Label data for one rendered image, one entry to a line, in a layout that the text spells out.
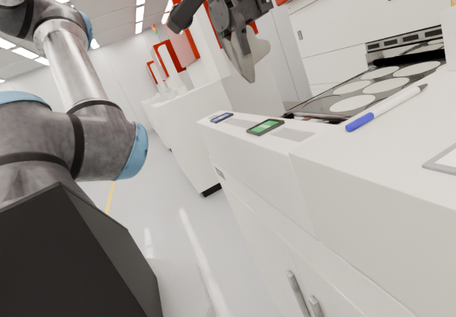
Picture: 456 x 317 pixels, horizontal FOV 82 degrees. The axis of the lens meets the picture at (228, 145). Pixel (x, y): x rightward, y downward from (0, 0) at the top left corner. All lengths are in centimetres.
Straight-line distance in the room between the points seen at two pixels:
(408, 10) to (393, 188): 76
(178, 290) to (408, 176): 35
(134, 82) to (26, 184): 807
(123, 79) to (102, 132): 794
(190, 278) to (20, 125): 33
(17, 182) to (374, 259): 39
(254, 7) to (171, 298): 47
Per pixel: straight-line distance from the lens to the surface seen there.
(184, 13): 44
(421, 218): 24
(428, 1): 93
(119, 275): 33
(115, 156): 49
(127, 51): 851
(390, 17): 99
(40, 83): 872
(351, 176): 27
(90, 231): 31
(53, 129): 46
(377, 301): 40
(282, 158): 37
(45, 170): 40
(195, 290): 44
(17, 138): 43
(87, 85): 61
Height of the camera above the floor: 110
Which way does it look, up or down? 17 degrees down
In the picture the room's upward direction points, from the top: 23 degrees counter-clockwise
